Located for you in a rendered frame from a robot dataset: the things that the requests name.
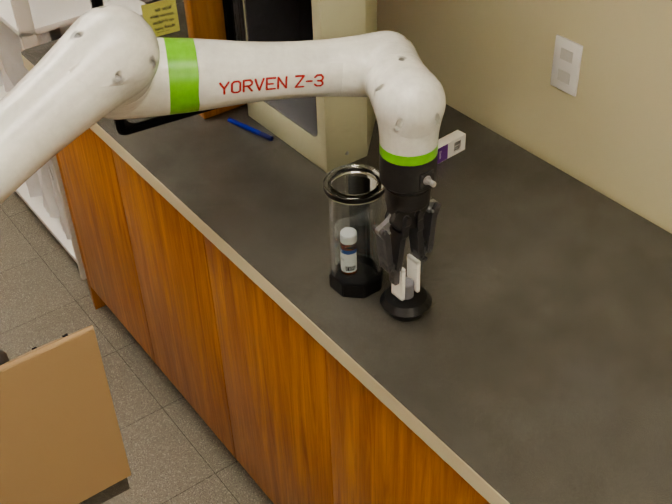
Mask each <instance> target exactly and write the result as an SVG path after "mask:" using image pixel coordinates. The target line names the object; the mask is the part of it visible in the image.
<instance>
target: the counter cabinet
mask: <svg viewBox="0 0 672 504"><path fill-rule="evenodd" d="M56 158H57V162H58V166H59V170H60V174H61V178H62V182H63V186H64V190H65V194H66V198H67V202H68V206H69V210H70V214H71V218H72V222H73V226H74V230H75V234H76V238H77V242H78V246H79V250H80V254H81V258H82V262H83V266H84V270H85V274H86V278H87V282H88V286H89V290H90V294H91V297H92V301H93V305H94V307H95V309H98V308H101V307H103V306H105V305H107V306H108V308H109V309H110V310H111V311H112V312H113V314H114V315H115V316H116V317H117V318H118V319H119V321H120V322H121V323H122V324H123V325H124V327H125V328H126V329H127V330H128V331H129V333H130V334H131V335H132V336H133V337H134V338H135V340H136V341H137V342H138V343H139V344H140V346H141V347H142V348H143V349H144V350H145V352H146V353H147V354H148V355H149V356H150V357H151V359H152V360H153V361H154V362H155V363H156V365H157V366H158V367H159V368H160V369H161V371H162V372H163V373H164V374H165V375H166V376H167V378H168V379H169V380H170V381H171V382H172V384H173V385H174V386H175V387H176V388H177V389H178V391H179V392H180V393H181V394H182V395H183V397H184V398H185V399H186V400H187V401H188V403H189V404H190V405H191V406H192V407H193V408H194V410H195V411H196V412H197V413H198V414H199V416H200V417H201V418H202V419H203V420H204V422H205V423H206V424H207V425H208V426H209V427H210V429H211V430H212V431H213V432H214V433H215V435H216V436H217V437H218V438H219V439H220V441H221V442H222V443H223V444H224V445H225V446H226V448H227V449H228V450H229V451H230V452H231V454H232V455H233V456H234V457H235V458H236V460H237V461H238V462H239V463H240V464H241V465H242V467H243V468H244V469H245V470H246V471H247V473H248V474H249V475H250V476H251V477H252V479H253V480H254V481H255V482H256V483H257V484H258V486H259V487H260V488H261V489H262V490H263V492H264V493H265V494H266V495H267V496H268V497H269V499H270V500H271V501H272V502H273V503H274V504H490V503H489V502H488V501H487V500H486V499H485V498H484V497H483V496H482V495H480V494H479V493H478V492H477V491H476V490H475V489H474V488H473V487H472V486H471V485H470V484H469V483H468V482H467V481H466V480H464V479H463V478H462V477H461V476H460V475H459V474H458V473H457V472H456V471H455V470H454V469H453V468H452V467H451V466H450V465H448V464H447V463H446V462H445V461H444V460H443V459H442V458H441V457H440V456H439V455H438V454H437V453H436V452H435V451H434V450H432V449H431V448H430V447H429V446H428V445H427V444H426V443H425V442H424V441H423V440H422V439H421V438H420V437H419V436H418V435H416V434H415V433H414V432H413V431H412V430H411V429H410V428H409V427H408V426H407V425H406V424H405V423H404V422H403V421H402V420H400V419H399V418H398V417H397V416H396V415H395V414H394V413H393V412H392V411H391V410H390V409H389V408H388V407H387V406H386V405H384V404H383V403H382V402H381V401H380V400H379V399H378V398H377V397H376V396H375V395H374V394H373V393H372V392H371V391H370V390H368V389H367V388H366V387H365V386H364V385H363V384H362V383H361V382H360V381H359V380H358V379H357V378H356V377H355V376H354V375H352V374H351V373H350V372H349V371H348V370H347V369H346V368H345V367H344V366H343V365H342V364H341V363H340V362H339V361H338V360H337V359H335V358H334V357H333V356H332V355H331V354H330V353H329V352H328V351H327V350H326V349H325V348H324V347H323V346H322V345H321V344H319V343H318V342H317V341H316V340H315V339H314V338H313V337H312V336H311V335H310V334H309V333H308V332H307V331H306V330H305V329H303V328H302V327H301V326H300V325H299V324H298V323H297V322H296V321H295V320H294V319H293V318H292V317H291V316H290V315H289V314H287V313H286V312H285V311H284V310H283V309H282V308H281V307H280V306H279V305H278V304H277V303H276V302H275V301H274V300H273V299H271V298H270V297H269V296H268V295H267V294H266V293H265V292H264V291H263V290H262V289H261V288H260V287H259V286H258V285H257V284H255V283H254V282H253V281H252V280H251V279H250V278H249V277H248V276H247V275H246V274H245V273H244V272H243V271H242V270H241V269H239V268H238V267H237V266H236V265H235V264H234V263H233V262H232V261H231V260H230V259H229V258H228V257H227V256H226V255H225V254H223V253H222V252H221V251H220V250H219V249H218V248H217V247H216V246H215V245H214V244H213V243H212V242H211V241H210V240H209V239H207V238H206V237H205V236H204V235H203V234H202V233H201V232H200V231H199V230H198V229H197V228H196V227H195V226H194V225H193V224H191V223H190V222H189V221H188V220H187V219H186V218H185V217H184V216H183V215H182V214H181V213H180V212H179V211H178V210H177V209H175V208H174V207H173V206H172V205H171V204H170V203H169V202H168V201H167V200H166V199H165V198H164V197H163V196H162V195H161V194H160V193H158V192H157V191H156V190H155V189H154V188H153V187H152V186H151V185H150V184H149V183H148V182H147V181H146V180H145V179H144V178H142V177H141V176H140V175H139V174H138V173H137V172H136V171H135V170H134V169H133V168H132V167H131V166H130V165H129V164H128V163H126V162H125V161H124V160H123V159H122V158H121V157H120V156H119V155H118V154H117V153H116V152H115V151H114V150H113V149H112V148H110V147H109V146H108V145H107V144H106V143H105V142H104V141H103V140H102V139H101V138H100V137H99V136H98V135H97V134H96V133H94V132H93V131H92V130H91V129H90V128H89V129H88V130H86V131H85V132H84V133H82V134H81V135H80V136H78V137H77V138H76V139H75V140H73V141H72V142H71V143H70V144H68V145H67V146H66V147H65V148H64V149H62V150H61V151H60V152H59V153H58V154H56Z"/></svg>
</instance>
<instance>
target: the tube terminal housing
mask: <svg viewBox="0 0 672 504"><path fill-rule="evenodd" d="M311 5H312V25H313V40H321V39H331V38H340V37H348V36H355V35H361V34H367V33H373V32H377V0H311ZM247 106H248V115H249V116H250V117H251V118H253V119H254V120H255V121H257V122H258V123H259V124H261V125H262V126H264V127H265V128H266V129H268V130H269V131H270V132H272V133H273V134H274V135H276V136H277V137H279V138H280V139H281V140H283V141H284V142H285V143H287V144H288V145H289V146H291V147H292V148H294V149H295V150H296V151H298V152H299V153H300V154H302V155H303V156H304V157H306V158H307V159H309V160H310V161H311V162H313V163H314V164H315V165H317V166H318V167H319V168H321V169H322V170H324V171H325V172H326V173H328V172H329V171H331V170H332V169H334V168H336V167H339V166H342V165H347V164H350V163H352V162H354V161H357V160H359V159H361V158H364V157H366V156H367V154H368V150H369V146H370V141H371V137H372V133H373V128H374V124H375V119H376V116H375V113H374V110H373V107H372V104H371V102H370V99H369V97H316V108H317V129H318V134H317V136H316V137H314V136H312V135H311V134H309V133H308V132H306V131H305V130H304V129H302V128H301V127H299V126H298V125H296V124H295V123H294V122H292V121H291V120H289V119H288V118H287V117H285V116H284V115H282V114H281V113H279V112H278V111H277V110H275V109H274V108H272V107H271V106H269V105H268V104H267V103H265V102H264V101H260V102H253V103H247Z"/></svg>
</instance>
